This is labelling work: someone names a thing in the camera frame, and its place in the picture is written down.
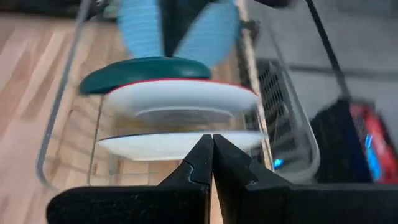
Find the red patterned plate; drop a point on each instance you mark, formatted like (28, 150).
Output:
(183, 96)

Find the light blue geometric plate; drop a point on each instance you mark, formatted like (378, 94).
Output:
(214, 31)

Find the dark green plate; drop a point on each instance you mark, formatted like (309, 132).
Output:
(140, 73)

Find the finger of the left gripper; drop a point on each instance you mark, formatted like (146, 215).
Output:
(177, 21)

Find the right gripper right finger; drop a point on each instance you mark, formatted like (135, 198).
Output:
(280, 205)

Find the dark blue floral plate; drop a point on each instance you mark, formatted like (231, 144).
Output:
(155, 146)

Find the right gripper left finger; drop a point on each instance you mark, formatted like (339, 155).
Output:
(140, 205)

